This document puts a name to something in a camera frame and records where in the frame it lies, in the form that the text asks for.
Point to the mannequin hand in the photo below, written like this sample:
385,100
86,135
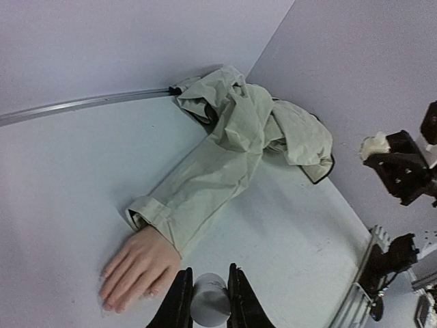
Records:
145,266

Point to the white nail polish cap brush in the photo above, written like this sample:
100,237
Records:
210,305

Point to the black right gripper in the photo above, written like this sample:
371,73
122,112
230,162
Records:
404,171

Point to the beige sleeve cloth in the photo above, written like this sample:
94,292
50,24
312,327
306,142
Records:
245,121

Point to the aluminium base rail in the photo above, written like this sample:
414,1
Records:
360,304

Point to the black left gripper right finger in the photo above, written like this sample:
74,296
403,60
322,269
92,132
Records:
246,310

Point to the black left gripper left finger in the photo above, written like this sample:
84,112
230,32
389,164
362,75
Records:
175,310

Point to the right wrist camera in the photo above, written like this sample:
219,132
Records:
427,138

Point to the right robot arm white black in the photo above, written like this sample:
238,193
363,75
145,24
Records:
402,254

